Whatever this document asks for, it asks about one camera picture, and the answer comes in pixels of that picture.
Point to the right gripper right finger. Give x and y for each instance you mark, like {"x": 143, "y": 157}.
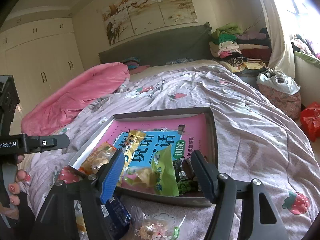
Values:
{"x": 259, "y": 216}

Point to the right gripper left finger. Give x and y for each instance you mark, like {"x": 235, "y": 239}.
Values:
{"x": 56, "y": 218}

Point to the green snack packet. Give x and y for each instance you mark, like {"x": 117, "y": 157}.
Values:
{"x": 159, "y": 178}

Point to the blue cookie packet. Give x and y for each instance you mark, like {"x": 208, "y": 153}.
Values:
{"x": 117, "y": 217}

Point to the clear pink snack packet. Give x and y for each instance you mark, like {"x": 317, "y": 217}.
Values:
{"x": 153, "y": 227}

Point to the left hand painted nails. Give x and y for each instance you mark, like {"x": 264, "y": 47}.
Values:
{"x": 14, "y": 200}

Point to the dark cardboard box tray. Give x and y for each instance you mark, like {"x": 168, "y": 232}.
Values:
{"x": 212, "y": 139}

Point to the black small snack packet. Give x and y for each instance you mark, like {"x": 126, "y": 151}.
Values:
{"x": 185, "y": 176}

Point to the pink blanket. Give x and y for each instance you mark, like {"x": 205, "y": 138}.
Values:
{"x": 62, "y": 107}

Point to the strawberry print quilt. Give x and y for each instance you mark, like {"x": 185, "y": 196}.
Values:
{"x": 254, "y": 138}

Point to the orange clear cracker packet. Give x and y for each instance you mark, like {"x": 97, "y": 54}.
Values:
{"x": 97, "y": 158}

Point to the pink blue book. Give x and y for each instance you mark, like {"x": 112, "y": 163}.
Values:
{"x": 161, "y": 163}

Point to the white wardrobe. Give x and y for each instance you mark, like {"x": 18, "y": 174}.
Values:
{"x": 42, "y": 56}

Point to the red plastic bag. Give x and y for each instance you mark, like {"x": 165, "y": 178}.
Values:
{"x": 310, "y": 121}

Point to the floral bag with white plastic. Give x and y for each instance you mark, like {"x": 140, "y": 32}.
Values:
{"x": 281, "y": 90}

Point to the pile of folded clothes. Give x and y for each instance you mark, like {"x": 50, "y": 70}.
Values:
{"x": 241, "y": 51}

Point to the grey bed headboard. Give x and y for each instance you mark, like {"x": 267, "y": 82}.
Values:
{"x": 159, "y": 48}

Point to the cream curtain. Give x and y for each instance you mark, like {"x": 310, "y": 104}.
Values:
{"x": 277, "y": 21}

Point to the three panel wall painting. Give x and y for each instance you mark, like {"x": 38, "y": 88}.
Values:
{"x": 127, "y": 18}

